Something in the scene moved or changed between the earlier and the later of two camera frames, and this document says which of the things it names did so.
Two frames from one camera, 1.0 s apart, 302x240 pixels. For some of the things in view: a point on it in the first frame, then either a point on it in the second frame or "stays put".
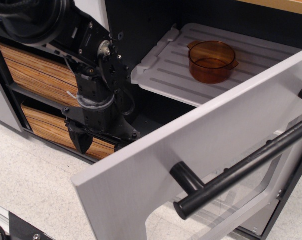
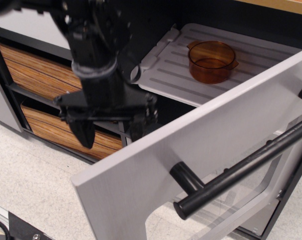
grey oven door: (132, 196) stays put
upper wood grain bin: (43, 75) stays put
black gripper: (106, 123) → (103, 96)
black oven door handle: (199, 193) stays put
